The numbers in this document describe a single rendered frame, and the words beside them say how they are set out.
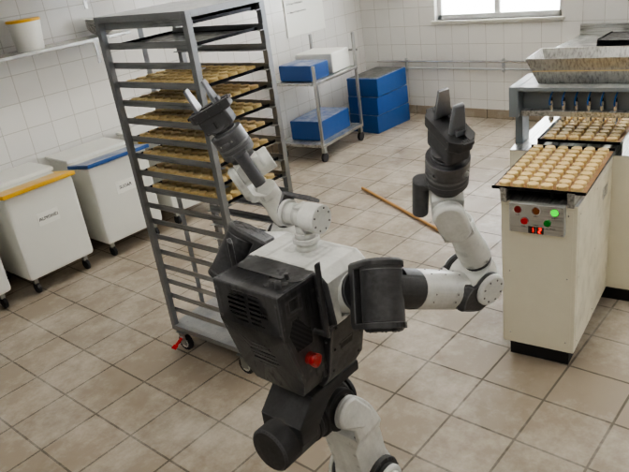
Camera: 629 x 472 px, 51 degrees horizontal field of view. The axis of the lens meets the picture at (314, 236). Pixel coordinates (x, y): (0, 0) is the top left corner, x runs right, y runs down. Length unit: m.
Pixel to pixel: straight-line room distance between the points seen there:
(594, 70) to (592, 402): 1.59
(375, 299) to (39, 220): 3.78
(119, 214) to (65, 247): 0.49
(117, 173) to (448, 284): 3.95
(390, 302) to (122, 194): 4.02
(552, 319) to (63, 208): 3.34
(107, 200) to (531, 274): 3.18
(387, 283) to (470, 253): 0.23
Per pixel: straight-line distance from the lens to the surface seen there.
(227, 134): 1.69
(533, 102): 3.76
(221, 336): 3.61
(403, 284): 1.38
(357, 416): 1.71
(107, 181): 5.13
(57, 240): 5.00
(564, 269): 3.16
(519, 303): 3.32
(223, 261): 1.64
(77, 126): 5.73
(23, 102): 5.52
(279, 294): 1.34
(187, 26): 2.88
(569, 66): 3.62
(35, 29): 5.28
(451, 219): 1.36
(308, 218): 1.43
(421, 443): 2.99
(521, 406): 3.18
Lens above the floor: 2.00
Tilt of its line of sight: 24 degrees down
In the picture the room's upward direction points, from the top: 8 degrees counter-clockwise
